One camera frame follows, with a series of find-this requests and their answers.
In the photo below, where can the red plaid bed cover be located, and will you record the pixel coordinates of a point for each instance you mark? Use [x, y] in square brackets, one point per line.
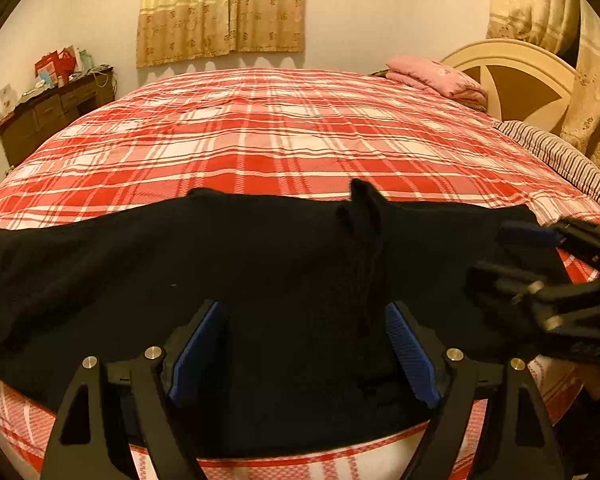
[303, 133]

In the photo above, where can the red gift bags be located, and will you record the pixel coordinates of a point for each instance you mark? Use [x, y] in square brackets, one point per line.
[62, 66]

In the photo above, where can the grey striped pillow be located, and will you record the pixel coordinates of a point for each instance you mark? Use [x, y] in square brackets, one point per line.
[559, 155]

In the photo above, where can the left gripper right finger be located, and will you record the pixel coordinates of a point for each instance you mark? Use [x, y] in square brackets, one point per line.
[516, 441]

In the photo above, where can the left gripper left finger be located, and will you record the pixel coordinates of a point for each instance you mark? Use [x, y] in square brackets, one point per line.
[89, 439]

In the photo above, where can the dark wooden dresser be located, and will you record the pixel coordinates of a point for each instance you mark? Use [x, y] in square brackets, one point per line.
[33, 122]

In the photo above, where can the beige curtain by headboard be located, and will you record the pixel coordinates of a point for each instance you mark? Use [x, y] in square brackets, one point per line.
[558, 26]

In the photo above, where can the beige window curtain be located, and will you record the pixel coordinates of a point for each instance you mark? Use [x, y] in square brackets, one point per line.
[172, 31]

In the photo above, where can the folded pink blanket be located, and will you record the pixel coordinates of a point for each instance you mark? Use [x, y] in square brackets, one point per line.
[425, 74]

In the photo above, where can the black pants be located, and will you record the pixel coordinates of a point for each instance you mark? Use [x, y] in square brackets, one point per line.
[297, 359]

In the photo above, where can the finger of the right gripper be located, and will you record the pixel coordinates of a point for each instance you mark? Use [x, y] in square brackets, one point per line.
[501, 287]
[579, 238]

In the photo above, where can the white card on dresser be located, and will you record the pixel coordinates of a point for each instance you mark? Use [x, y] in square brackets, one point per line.
[9, 98]

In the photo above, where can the cream wooden headboard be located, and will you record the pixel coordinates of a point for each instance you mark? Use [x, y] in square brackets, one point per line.
[522, 81]

